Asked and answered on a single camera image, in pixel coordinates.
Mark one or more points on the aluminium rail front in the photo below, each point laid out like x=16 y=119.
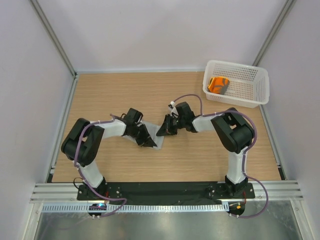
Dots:
x=280 y=190

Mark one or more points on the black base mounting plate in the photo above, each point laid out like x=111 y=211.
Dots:
x=171 y=193

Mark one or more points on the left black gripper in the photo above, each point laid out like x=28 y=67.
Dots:
x=146 y=139

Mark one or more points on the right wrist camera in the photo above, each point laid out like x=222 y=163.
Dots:
x=173 y=111

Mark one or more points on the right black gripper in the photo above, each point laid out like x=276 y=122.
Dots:
x=166 y=126

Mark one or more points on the orange grey giraffe towel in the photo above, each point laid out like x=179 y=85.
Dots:
x=218 y=85

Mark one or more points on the aluminium frame post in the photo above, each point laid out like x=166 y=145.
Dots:
x=279 y=21
x=52 y=35

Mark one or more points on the right aluminium frame post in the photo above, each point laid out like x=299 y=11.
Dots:
x=279 y=21

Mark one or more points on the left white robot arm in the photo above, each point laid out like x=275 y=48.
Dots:
x=82 y=143

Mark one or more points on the grey cloth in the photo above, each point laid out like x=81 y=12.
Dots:
x=152 y=130

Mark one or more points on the white perforated plastic basket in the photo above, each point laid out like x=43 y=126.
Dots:
x=249 y=86

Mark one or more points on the white slotted cable duct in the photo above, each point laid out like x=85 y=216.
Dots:
x=106 y=208

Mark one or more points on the left aluminium frame post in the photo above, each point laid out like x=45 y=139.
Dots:
x=52 y=35

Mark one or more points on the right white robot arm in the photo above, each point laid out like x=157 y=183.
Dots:
x=233 y=130

